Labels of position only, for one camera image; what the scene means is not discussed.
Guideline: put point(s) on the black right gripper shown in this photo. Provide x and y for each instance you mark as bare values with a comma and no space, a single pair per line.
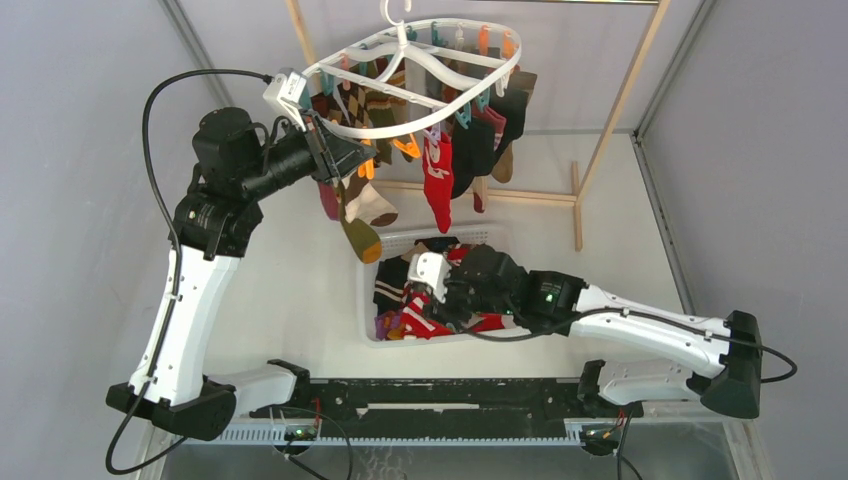
446,309

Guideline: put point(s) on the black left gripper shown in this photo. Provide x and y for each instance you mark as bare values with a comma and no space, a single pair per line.
331,153

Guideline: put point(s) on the orange clothespin clip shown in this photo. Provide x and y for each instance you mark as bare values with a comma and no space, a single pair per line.
367,169
408,146

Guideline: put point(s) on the tan brown sock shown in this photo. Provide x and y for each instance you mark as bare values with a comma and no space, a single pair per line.
365,203

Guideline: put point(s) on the olive and orange sock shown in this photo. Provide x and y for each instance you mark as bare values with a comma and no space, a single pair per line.
365,242

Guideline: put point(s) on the white round clip hanger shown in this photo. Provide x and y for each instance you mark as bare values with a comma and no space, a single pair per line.
443,80

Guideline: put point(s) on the red white striped sock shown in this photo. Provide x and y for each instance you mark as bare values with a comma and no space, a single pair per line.
415,323

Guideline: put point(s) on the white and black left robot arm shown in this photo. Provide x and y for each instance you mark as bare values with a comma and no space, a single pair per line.
240,163

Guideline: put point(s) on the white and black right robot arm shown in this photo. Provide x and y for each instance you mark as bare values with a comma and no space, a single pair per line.
714,361

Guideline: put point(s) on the pink and purple hanging sock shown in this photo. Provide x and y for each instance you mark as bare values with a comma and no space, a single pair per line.
329,200

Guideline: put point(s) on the argyle brown hanging sock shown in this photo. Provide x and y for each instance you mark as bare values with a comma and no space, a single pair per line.
342,105

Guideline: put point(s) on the brown striped hanging sock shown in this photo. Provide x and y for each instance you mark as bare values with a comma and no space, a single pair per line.
383,109

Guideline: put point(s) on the black sock in basket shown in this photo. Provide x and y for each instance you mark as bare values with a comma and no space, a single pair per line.
389,284

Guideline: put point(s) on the white plastic laundry basket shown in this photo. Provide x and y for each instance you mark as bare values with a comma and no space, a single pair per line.
454,245

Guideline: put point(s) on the purple orange sock in basket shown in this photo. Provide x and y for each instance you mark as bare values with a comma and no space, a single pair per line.
389,326

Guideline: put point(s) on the red santa hanging sock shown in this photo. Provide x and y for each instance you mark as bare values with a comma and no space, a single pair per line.
439,177

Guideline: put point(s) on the black hanging sock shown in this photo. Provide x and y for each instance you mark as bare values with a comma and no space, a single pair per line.
477,149

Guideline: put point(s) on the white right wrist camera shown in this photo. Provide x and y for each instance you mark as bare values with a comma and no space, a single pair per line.
430,270

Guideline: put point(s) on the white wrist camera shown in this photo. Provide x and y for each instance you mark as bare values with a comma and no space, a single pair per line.
284,95
430,270

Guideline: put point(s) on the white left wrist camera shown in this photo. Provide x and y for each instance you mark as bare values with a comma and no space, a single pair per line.
284,95

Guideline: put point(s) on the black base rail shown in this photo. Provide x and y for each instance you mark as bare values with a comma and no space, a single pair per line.
487,409

